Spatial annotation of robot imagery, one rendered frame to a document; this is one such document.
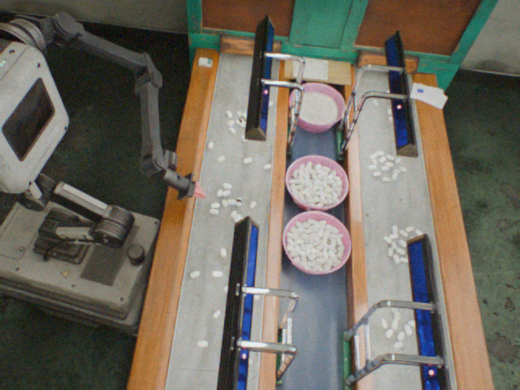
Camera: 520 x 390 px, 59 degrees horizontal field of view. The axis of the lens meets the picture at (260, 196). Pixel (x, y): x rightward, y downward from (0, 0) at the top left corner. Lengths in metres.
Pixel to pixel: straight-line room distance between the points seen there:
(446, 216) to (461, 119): 1.63
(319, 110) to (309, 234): 0.66
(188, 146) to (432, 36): 1.27
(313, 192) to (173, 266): 0.66
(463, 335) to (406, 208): 0.54
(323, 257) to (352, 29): 1.11
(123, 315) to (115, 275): 0.18
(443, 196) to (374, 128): 0.45
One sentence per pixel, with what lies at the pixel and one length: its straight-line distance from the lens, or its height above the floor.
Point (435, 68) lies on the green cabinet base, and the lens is 2.57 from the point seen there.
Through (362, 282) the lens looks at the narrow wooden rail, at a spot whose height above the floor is 0.77.
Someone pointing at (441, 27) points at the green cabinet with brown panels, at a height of 1.03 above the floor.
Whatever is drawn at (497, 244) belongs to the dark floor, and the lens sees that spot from 3.09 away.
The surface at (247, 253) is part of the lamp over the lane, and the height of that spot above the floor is 1.11.
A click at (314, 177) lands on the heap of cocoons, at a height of 0.75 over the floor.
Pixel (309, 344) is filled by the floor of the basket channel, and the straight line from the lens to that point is 1.76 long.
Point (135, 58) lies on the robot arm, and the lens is 1.88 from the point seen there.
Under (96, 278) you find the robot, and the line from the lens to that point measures 2.08.
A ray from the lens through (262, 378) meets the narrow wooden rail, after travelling 1.62.
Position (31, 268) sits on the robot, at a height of 0.47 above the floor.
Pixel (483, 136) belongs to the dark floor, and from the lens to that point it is 3.56.
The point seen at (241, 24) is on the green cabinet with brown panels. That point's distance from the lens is 2.34.
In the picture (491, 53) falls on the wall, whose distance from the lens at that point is 3.75.
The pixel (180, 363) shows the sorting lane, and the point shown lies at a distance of 1.66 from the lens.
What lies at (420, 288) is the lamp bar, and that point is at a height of 1.08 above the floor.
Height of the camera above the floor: 2.36
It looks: 58 degrees down
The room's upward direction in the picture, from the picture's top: 9 degrees clockwise
